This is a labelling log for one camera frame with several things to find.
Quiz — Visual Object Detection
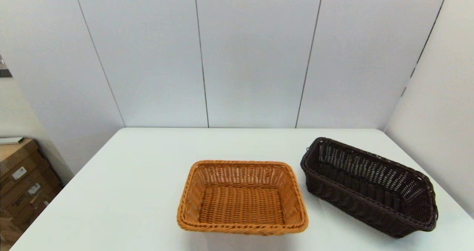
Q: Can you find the orange wicker basket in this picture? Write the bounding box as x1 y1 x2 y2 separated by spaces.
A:
177 160 309 236

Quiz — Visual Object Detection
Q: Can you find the dark brown wicker basket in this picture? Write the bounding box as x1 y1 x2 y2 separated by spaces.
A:
300 137 439 239

